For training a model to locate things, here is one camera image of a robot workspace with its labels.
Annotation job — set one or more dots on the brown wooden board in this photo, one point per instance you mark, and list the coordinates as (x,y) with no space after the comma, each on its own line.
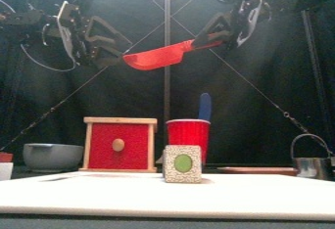
(256,171)

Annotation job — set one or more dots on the white and red small container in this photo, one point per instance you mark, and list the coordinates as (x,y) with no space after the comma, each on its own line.
(5,171)

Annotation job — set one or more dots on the red plastic toy knife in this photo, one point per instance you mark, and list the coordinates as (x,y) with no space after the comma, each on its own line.
(152,58)

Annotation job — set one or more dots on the wooden box with red drawer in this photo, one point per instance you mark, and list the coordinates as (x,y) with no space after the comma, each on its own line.
(108,156)

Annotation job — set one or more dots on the speckled sushi roll, green centre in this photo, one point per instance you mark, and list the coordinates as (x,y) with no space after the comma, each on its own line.
(192,174)

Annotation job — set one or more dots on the grey bowl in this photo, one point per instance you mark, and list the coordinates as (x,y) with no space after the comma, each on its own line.
(52,158)

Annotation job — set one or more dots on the grey vertical frame pole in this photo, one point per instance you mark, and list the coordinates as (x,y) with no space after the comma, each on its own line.
(167,11)

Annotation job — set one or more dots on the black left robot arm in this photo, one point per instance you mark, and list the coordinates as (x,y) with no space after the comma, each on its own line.
(25,19)

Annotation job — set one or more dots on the white cutting board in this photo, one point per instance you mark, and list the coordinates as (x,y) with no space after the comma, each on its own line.
(131,197)

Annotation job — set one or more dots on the red plastic cup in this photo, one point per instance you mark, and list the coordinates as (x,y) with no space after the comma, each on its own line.
(187,133)

